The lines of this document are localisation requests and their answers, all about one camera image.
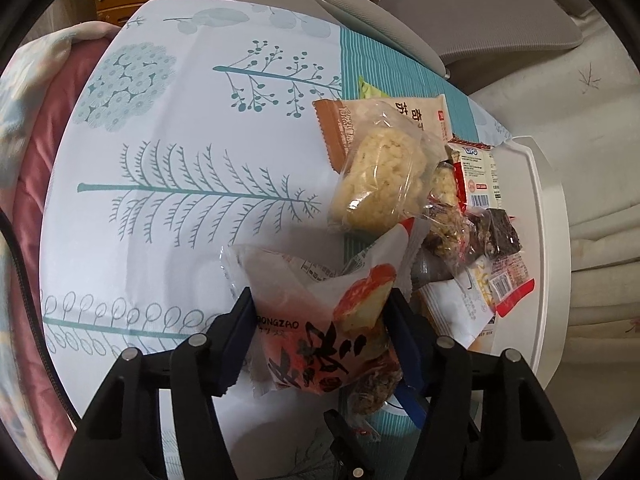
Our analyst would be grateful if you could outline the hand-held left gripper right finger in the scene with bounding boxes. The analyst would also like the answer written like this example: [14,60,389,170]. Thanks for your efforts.
[382,290,583,480]

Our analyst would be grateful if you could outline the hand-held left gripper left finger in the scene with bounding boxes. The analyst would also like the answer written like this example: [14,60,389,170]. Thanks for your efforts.
[60,287,258,480]

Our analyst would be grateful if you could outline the clear walnut date candy packet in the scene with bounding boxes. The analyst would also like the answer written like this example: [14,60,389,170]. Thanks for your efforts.
[345,345,406,441]

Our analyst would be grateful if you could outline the white red-print cake packet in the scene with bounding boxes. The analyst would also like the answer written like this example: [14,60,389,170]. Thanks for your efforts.
[222,220,431,401]

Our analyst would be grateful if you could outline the white plastic tray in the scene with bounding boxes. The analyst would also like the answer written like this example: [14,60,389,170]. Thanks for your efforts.
[390,135,568,411]

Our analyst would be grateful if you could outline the brown-edged beige snack packet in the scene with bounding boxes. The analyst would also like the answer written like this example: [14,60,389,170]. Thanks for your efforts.
[312,94,453,171]

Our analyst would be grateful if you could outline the plain white snack packet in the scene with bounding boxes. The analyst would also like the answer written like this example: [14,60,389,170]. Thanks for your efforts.
[417,275,496,351]

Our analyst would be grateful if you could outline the clear nut bar packet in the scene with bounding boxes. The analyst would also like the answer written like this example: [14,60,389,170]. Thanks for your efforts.
[422,200,481,271]

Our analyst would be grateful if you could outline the orange snack packet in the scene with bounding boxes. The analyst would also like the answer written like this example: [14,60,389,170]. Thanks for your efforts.
[472,252,536,318]

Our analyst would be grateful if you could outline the dark brownie packet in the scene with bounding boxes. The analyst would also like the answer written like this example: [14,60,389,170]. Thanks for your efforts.
[467,207,523,261]

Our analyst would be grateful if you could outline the large clear puffed rice packet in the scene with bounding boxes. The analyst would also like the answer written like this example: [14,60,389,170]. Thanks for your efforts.
[327,105,448,233]

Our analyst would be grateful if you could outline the small clear puffed rice packet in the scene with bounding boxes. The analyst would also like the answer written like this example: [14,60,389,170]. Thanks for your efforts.
[430,160,461,206]

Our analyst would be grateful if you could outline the white red snack packet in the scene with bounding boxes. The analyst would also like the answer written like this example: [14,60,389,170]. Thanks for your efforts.
[447,135,503,211]

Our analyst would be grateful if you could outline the tree-print tablecloth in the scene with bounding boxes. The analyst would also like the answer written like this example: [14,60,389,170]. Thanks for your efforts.
[40,0,516,480]

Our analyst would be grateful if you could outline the green snack packet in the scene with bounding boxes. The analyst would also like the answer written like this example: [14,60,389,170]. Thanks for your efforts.
[357,76,388,101]

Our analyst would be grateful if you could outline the pink floral blanket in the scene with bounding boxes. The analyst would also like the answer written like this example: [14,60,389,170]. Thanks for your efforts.
[0,20,123,461]

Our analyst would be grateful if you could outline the grey office chair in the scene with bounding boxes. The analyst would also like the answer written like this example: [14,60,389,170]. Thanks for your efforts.
[235,0,593,83]

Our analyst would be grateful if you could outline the black cable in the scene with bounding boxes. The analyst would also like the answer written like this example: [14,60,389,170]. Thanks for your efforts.
[0,210,81,421]

